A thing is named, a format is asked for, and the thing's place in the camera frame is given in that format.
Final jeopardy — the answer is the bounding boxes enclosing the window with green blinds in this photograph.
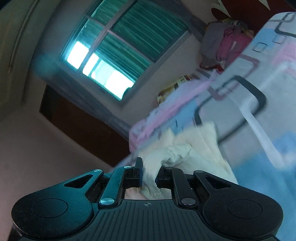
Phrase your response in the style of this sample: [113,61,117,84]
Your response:
[61,1,188,102]

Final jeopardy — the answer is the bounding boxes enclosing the grey left curtain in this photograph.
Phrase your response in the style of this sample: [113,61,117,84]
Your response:
[31,52,130,140]

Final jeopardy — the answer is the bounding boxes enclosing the cream puffer jacket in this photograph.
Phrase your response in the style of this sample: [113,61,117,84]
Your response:
[125,121,237,200]

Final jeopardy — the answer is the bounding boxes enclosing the grey right curtain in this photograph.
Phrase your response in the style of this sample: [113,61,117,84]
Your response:
[180,1,207,43]

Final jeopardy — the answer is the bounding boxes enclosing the grey curtain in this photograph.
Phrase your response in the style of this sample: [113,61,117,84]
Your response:
[180,1,207,43]
[31,52,130,140]

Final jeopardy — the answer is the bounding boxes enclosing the yellow patterned item behind bed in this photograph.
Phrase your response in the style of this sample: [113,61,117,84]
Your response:
[157,75,194,105]

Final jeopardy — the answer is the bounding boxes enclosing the dark wooden door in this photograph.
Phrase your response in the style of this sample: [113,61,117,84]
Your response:
[40,85,130,167]

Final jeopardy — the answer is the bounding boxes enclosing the patterned bed sheet mattress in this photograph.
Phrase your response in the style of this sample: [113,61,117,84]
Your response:
[115,11,296,241]

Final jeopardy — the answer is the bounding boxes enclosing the pink blanket pillow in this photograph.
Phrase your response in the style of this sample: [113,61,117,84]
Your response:
[129,70,219,152]

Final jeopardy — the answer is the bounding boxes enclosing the pile of folded clothes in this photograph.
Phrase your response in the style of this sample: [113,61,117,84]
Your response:
[200,19,255,72]

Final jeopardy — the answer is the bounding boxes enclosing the red white scalloped headboard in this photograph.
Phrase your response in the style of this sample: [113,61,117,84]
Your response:
[211,0,295,33]

